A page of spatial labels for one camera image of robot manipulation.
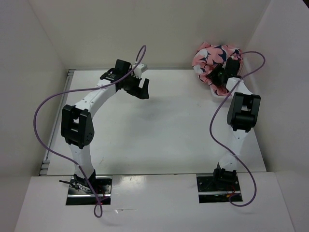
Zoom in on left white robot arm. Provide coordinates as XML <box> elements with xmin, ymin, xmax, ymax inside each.
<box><xmin>61</xmin><ymin>59</ymin><xmax>149</xmax><ymax>193</ymax></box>

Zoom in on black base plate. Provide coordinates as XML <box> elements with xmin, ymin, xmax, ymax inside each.
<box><xmin>66</xmin><ymin>176</ymin><xmax>112</xmax><ymax>206</ymax></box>
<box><xmin>197</xmin><ymin>176</ymin><xmax>243</xmax><ymax>203</ymax></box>

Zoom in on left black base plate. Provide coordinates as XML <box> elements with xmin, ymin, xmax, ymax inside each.
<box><xmin>66</xmin><ymin>176</ymin><xmax>112</xmax><ymax>206</ymax></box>

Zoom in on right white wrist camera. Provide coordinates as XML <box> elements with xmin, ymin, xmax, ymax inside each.
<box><xmin>225</xmin><ymin>77</ymin><xmax>242</xmax><ymax>92</ymax></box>

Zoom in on white plastic mesh basket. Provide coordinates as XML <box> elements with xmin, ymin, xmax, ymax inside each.
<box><xmin>209</xmin><ymin>74</ymin><xmax>241</xmax><ymax>97</ymax></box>

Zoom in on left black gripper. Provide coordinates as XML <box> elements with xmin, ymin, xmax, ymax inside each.
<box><xmin>123</xmin><ymin>72</ymin><xmax>149</xmax><ymax>100</ymax></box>

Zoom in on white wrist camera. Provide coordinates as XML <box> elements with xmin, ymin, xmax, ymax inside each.
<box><xmin>225</xmin><ymin>77</ymin><xmax>242</xmax><ymax>92</ymax></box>
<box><xmin>132</xmin><ymin>63</ymin><xmax>148</xmax><ymax>79</ymax></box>

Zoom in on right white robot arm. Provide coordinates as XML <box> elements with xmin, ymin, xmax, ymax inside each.
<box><xmin>210</xmin><ymin>58</ymin><xmax>261</xmax><ymax>190</ymax></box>

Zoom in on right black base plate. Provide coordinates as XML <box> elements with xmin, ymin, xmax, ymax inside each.
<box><xmin>197</xmin><ymin>176</ymin><xmax>243</xmax><ymax>203</ymax></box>

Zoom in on aluminium table edge rail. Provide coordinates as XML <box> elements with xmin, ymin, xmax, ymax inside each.
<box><xmin>39</xmin><ymin>69</ymin><xmax>75</xmax><ymax>176</ymax></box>

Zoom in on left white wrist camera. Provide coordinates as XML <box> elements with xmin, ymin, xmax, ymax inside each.
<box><xmin>132</xmin><ymin>63</ymin><xmax>148</xmax><ymax>79</ymax></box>

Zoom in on pink shark print shorts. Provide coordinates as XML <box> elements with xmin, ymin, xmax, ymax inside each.
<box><xmin>192</xmin><ymin>42</ymin><xmax>242</xmax><ymax>86</ymax></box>

